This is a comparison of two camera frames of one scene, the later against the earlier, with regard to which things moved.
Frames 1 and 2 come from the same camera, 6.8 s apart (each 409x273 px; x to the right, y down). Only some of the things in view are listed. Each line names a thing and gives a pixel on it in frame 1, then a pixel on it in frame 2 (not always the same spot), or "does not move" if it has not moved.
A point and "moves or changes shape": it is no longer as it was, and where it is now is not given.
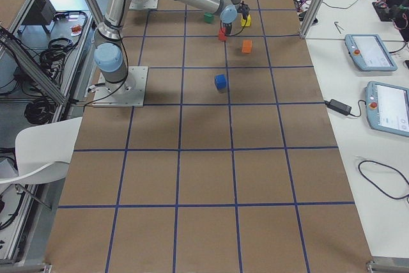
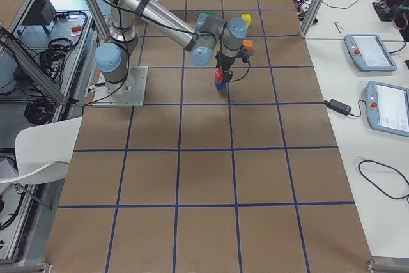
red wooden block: [222, 36] moves or changes shape
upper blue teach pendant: [369, 52] does not move
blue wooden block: [220, 82] does not move
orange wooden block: [246, 46] does not move
